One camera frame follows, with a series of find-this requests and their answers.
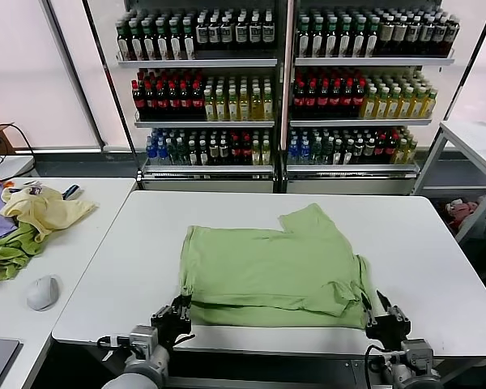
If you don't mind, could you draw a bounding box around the black bottle white label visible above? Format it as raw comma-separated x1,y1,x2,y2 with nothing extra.
220,11,235,52
249,11,263,52
262,11,276,52
208,11,221,52
235,11,249,52
196,11,210,52

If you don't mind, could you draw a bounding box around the green towel garment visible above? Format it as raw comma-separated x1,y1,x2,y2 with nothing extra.
0,220,45,283

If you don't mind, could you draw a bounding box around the pale yellow garment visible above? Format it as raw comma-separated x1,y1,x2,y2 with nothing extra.
0,184,100,244

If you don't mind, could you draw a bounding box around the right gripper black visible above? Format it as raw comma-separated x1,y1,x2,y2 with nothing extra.
360,289,412,352

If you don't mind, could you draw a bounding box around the grey metal shelf board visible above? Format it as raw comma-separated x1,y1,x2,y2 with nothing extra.
140,163,275,180
289,117,433,127
116,58,279,69
294,56,457,68
133,118,276,129
285,162,421,179

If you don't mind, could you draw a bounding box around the white vertical mouse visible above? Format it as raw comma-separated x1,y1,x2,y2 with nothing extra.
26,274,61,312

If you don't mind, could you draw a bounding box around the black drinks display rack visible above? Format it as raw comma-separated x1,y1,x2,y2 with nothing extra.
286,0,462,195
115,0,288,195

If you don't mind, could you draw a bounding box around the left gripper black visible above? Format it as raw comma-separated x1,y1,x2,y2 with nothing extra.
151,295,194,349

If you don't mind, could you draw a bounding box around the navy blue striped item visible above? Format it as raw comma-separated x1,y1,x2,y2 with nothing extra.
60,184,84,202

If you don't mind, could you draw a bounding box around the green cap dark bottle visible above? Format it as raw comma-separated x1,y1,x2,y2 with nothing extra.
338,16,352,58
168,19,183,61
297,16,311,58
156,19,170,61
182,19,196,61
352,16,366,58
310,16,325,58
129,19,143,61
116,19,130,61
364,16,379,58
324,16,339,58
143,19,156,61

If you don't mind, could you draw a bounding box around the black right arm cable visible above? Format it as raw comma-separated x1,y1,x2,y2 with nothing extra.
363,343,390,376

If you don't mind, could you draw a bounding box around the light green polo shirt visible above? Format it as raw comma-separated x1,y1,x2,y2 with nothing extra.
178,202,380,329

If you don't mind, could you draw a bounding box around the pink plush toy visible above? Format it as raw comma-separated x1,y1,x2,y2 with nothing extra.
447,198,481,229

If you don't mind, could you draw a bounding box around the dark bottle tan label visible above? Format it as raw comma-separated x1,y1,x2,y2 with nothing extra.
379,14,394,57
420,14,434,57
446,15,461,57
433,14,447,57
407,14,420,57
393,14,407,57

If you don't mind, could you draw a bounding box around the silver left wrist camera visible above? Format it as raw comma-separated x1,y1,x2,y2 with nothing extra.
128,323,159,357

